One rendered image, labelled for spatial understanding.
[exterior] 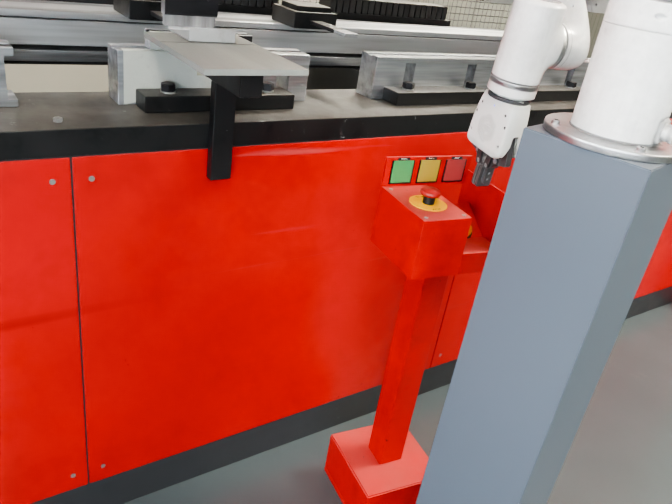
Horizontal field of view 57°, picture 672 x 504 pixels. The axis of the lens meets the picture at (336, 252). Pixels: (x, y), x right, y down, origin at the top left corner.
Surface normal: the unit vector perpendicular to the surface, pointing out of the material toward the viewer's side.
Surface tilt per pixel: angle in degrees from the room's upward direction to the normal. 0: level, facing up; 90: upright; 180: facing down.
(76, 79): 90
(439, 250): 90
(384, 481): 0
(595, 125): 90
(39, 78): 90
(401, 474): 0
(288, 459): 0
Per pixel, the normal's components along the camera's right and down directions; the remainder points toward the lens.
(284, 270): 0.55, 0.45
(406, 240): -0.90, 0.08
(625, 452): 0.15, -0.88
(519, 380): -0.69, 0.24
